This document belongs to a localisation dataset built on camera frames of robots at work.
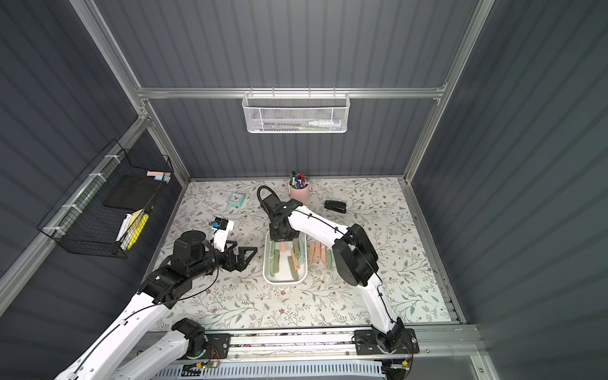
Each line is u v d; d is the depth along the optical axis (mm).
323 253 939
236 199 1092
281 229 776
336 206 1081
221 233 647
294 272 889
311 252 931
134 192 785
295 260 913
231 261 631
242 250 643
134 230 625
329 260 917
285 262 914
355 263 538
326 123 891
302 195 1057
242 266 646
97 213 711
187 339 619
